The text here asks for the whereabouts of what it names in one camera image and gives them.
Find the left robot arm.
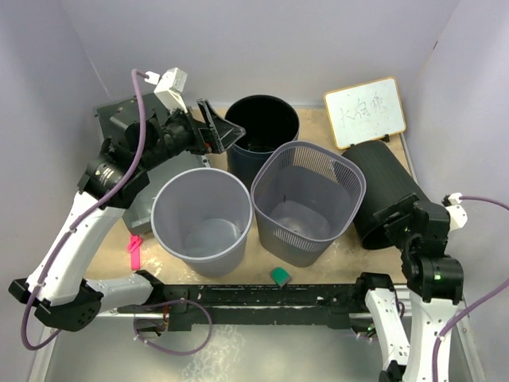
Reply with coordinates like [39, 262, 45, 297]
[9, 95, 245, 332]

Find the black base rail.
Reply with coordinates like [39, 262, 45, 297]
[119, 272, 396, 331]

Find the yellow framed whiteboard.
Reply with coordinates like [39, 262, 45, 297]
[324, 76, 406, 150]

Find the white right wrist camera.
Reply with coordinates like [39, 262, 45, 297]
[442, 193, 468, 231]

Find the grey plastic crate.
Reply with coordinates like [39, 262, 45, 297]
[93, 97, 210, 236]

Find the grey round plastic bin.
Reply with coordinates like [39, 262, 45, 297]
[151, 168, 254, 278]

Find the black ribbed round bin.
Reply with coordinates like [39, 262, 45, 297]
[343, 141, 427, 250]

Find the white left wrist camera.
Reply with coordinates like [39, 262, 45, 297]
[145, 68, 188, 113]

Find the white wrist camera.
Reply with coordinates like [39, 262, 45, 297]
[145, 68, 188, 113]
[442, 193, 468, 231]

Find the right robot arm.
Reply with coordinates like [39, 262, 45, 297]
[353, 193, 468, 381]

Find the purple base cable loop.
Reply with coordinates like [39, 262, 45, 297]
[133, 298, 214, 356]

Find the dark blue round bin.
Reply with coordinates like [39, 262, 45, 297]
[225, 95, 300, 188]

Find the grey slatted square basket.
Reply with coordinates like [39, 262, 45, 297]
[251, 141, 367, 267]

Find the green tape measure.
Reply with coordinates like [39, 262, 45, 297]
[270, 267, 292, 288]

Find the pink plastic clip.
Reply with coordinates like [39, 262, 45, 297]
[126, 234, 142, 271]

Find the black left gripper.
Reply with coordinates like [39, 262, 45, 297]
[140, 99, 244, 172]

